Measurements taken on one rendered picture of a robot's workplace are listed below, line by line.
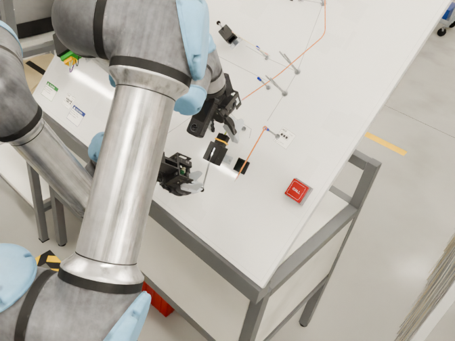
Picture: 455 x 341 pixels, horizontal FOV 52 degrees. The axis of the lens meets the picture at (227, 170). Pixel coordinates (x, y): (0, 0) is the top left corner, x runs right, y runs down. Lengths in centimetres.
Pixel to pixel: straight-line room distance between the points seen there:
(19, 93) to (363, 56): 89
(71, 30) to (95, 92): 108
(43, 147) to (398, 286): 216
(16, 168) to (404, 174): 248
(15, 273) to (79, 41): 32
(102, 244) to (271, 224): 76
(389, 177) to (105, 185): 290
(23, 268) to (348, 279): 212
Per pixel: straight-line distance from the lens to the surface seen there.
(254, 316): 150
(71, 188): 100
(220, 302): 160
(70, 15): 69
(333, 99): 134
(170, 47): 64
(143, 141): 63
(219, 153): 133
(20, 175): 261
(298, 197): 127
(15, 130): 89
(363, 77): 135
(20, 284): 67
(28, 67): 226
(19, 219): 272
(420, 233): 309
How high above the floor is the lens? 192
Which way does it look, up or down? 39 degrees down
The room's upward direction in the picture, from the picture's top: 11 degrees clockwise
